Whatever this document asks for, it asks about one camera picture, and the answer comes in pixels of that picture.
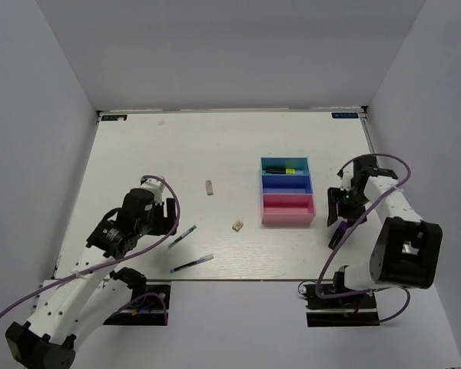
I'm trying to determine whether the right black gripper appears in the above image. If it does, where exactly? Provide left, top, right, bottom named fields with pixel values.
left=327, top=186, right=370, bottom=228

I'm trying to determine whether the purple cap black highlighter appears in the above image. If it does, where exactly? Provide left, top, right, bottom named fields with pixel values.
left=328, top=221, right=347, bottom=250

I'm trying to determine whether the green clear pen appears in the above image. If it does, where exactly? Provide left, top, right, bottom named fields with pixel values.
left=167, top=225, right=197, bottom=250

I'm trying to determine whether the blue clear pen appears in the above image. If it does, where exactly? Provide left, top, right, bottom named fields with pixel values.
left=170, top=254, right=214, bottom=274

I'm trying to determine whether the green cap black highlighter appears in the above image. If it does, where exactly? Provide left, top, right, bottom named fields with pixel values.
left=264, top=168, right=287, bottom=175

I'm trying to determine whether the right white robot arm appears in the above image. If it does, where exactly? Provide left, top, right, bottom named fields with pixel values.
left=315, top=154, right=443, bottom=307

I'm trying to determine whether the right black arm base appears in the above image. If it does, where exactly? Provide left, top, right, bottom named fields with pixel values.
left=297, top=281, right=380, bottom=327

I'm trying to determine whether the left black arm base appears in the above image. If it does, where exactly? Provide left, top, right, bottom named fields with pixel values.
left=103, top=283, right=171, bottom=327

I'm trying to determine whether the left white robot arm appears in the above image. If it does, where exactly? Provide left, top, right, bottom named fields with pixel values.
left=5, top=175, right=181, bottom=368

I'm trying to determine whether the three-colour compartment box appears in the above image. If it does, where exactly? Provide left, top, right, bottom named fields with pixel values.
left=260, top=157, right=316, bottom=227

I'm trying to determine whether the white long eraser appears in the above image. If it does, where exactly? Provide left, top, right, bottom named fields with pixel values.
left=205, top=180, right=214, bottom=196

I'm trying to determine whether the right blue corner label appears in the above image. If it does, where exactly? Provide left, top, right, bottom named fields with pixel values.
left=331, top=111, right=359, bottom=119

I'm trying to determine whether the blue corner label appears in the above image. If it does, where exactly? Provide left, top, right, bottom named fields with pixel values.
left=101, top=115, right=128, bottom=121
left=331, top=111, right=359, bottom=119

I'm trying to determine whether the small beige eraser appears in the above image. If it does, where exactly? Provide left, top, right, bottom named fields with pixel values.
left=232, top=220, right=244, bottom=232

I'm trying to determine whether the left blue corner label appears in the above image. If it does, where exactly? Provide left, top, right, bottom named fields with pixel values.
left=101, top=115, right=128, bottom=121

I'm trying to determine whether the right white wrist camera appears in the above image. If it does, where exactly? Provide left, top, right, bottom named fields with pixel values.
left=337, top=169, right=353, bottom=191

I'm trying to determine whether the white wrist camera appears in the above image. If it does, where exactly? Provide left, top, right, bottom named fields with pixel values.
left=337, top=169, right=353, bottom=191
left=140, top=175, right=165, bottom=204

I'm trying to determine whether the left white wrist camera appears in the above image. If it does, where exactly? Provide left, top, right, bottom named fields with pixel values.
left=140, top=175, right=165, bottom=204

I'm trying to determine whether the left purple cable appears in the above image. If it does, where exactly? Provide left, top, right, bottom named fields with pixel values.
left=0, top=175, right=181, bottom=339

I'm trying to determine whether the purple cable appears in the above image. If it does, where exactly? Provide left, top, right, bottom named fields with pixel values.
left=314, top=152, right=413, bottom=323
left=0, top=175, right=181, bottom=339

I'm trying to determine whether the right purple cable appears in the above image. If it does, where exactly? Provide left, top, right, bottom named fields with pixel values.
left=314, top=152, right=413, bottom=323

